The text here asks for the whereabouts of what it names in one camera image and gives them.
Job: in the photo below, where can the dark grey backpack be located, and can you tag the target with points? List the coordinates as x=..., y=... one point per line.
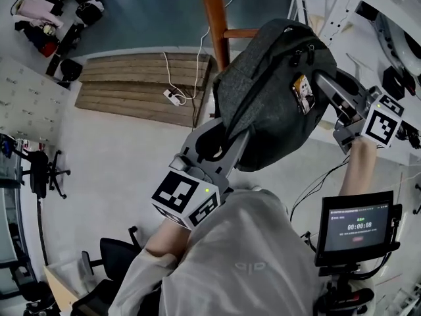
x=263, y=110

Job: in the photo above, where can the black swivel office chair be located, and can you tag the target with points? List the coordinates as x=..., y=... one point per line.
x=37, y=173

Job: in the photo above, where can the person's right white shoe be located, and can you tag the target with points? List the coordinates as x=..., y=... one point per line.
x=254, y=188

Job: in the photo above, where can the person's right forearm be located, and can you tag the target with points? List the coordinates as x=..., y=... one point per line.
x=358, y=166

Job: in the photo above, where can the black round bag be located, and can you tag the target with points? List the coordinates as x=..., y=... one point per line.
x=70, y=70

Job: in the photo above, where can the light wooden desk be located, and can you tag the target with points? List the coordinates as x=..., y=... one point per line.
x=59, y=281

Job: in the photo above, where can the black box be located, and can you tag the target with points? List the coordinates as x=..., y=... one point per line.
x=394, y=84

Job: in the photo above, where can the person's left forearm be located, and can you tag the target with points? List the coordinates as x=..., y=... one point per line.
x=167, y=239

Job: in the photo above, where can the black framed monitor screen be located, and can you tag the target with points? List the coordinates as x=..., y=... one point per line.
x=356, y=229

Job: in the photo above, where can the rectangular picture badge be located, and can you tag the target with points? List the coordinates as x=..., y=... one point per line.
x=304, y=94

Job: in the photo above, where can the pile of clothes and bags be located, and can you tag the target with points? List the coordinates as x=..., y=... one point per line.
x=36, y=5

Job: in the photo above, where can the white power strip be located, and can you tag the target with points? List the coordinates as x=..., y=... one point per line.
x=171, y=97

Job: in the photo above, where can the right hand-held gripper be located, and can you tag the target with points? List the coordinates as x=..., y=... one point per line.
x=381, y=123

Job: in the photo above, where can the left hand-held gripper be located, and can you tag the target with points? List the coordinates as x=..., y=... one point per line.
x=184, y=196

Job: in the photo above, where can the white rounded device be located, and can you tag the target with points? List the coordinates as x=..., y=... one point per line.
x=394, y=41

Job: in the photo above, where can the brown wooden coat rack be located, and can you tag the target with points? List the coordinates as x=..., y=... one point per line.
x=213, y=18

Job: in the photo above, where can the white metal shelving unit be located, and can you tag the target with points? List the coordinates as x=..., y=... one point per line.
x=332, y=21

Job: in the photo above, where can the wooden plank pallet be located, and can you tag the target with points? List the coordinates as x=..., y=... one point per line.
x=131, y=87

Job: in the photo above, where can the white locker cabinet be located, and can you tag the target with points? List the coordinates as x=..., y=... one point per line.
x=29, y=104

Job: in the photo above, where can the person's grey shirt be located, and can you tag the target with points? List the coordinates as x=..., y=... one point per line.
x=237, y=258

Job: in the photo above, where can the black monitor mount rig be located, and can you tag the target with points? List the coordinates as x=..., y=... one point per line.
x=345, y=291

